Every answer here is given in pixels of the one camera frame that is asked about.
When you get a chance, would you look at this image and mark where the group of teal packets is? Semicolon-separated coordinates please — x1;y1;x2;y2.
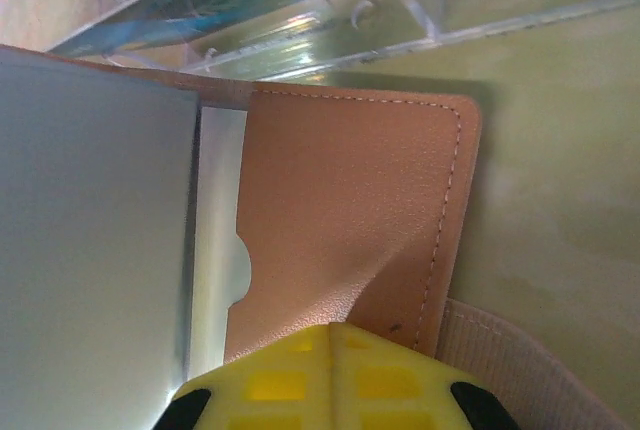
22;0;640;76

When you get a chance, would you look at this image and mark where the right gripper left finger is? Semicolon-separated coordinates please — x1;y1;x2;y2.
149;322;335;430

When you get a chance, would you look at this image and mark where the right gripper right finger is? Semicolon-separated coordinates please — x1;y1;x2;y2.
330;322;526;430

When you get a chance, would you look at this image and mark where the blue VIP card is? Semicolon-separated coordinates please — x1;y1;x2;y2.
47;0;381;59

